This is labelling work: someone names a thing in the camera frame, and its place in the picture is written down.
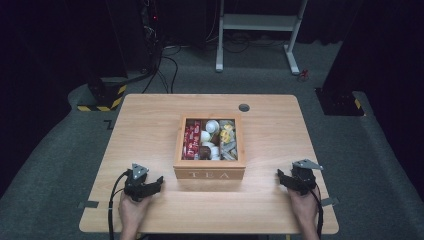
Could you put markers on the pile of silver sachets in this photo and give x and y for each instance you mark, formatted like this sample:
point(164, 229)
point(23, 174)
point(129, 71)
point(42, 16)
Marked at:
point(229, 150)

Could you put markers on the grey tape strip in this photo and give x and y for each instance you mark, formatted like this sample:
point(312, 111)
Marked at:
point(330, 201)
point(88, 204)

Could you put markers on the wooden tea box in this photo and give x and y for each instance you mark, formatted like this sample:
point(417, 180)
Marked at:
point(210, 171)

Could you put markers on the person's right hand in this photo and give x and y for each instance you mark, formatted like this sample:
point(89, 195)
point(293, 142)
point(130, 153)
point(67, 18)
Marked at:
point(304, 208)

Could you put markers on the small red clip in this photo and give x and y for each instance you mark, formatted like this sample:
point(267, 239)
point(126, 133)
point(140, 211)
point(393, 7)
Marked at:
point(303, 75)

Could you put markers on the stack of red packets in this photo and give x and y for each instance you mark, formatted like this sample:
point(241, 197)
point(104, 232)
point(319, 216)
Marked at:
point(191, 140)

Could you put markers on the black yellow striped stand base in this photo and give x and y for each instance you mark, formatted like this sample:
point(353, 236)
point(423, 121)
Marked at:
point(106, 98)

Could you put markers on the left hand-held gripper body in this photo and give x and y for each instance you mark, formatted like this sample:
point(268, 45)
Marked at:
point(133, 186)

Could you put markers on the yellow sachet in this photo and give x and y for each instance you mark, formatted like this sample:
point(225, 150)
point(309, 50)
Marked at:
point(226, 134)

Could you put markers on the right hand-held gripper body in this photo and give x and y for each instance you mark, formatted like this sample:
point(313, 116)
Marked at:
point(303, 180)

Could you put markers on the black stand base yellow mark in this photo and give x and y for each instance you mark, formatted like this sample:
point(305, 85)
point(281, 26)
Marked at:
point(338, 101)

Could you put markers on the dark equipment rack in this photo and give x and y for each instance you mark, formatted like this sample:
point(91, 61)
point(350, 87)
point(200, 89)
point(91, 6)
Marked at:
point(150, 33)

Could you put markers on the white metal stand frame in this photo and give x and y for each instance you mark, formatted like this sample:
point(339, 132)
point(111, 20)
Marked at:
point(258, 22)

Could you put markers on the grey table grommet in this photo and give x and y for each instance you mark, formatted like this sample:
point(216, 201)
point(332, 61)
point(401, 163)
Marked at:
point(244, 107)

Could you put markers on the white capsule with swirl lid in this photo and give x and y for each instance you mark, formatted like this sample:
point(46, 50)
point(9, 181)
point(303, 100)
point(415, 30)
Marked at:
point(212, 126)

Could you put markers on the person's left hand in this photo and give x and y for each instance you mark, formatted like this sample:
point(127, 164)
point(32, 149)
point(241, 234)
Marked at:
point(131, 211)

